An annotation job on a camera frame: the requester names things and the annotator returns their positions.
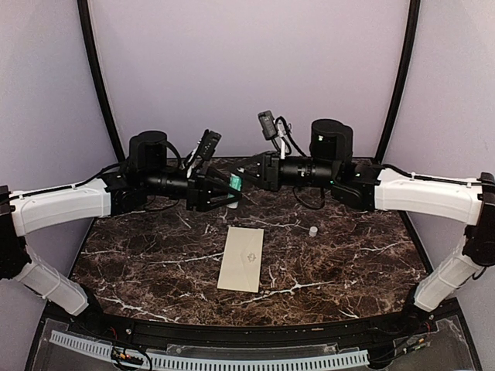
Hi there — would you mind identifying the cream paper envelope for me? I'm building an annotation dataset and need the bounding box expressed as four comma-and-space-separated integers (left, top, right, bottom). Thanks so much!
217, 226, 264, 293

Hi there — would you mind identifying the white slotted cable duct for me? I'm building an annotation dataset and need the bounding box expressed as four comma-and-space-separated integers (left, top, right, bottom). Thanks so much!
49, 330, 370, 370

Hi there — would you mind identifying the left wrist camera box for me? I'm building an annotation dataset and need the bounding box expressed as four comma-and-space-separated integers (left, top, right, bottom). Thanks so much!
196, 129, 221, 161

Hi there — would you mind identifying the white glue stick cap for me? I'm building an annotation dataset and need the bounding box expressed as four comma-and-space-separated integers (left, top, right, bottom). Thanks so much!
309, 226, 318, 237

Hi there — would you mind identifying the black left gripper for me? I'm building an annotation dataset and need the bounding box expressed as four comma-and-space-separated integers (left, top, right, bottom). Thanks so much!
143, 164, 243, 213

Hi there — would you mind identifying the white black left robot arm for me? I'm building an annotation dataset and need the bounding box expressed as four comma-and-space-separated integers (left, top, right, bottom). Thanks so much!
1, 130, 241, 337

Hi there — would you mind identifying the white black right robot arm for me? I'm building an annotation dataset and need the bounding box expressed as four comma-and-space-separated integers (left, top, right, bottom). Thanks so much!
231, 119, 494, 335

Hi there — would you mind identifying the green white glue stick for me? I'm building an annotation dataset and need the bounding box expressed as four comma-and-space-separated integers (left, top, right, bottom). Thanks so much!
226, 173, 244, 210

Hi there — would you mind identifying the black front rail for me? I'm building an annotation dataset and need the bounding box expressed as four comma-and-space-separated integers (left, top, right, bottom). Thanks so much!
70, 313, 428, 349

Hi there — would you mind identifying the black right frame post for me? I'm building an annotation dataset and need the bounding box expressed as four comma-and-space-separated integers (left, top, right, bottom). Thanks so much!
374, 0, 421, 163

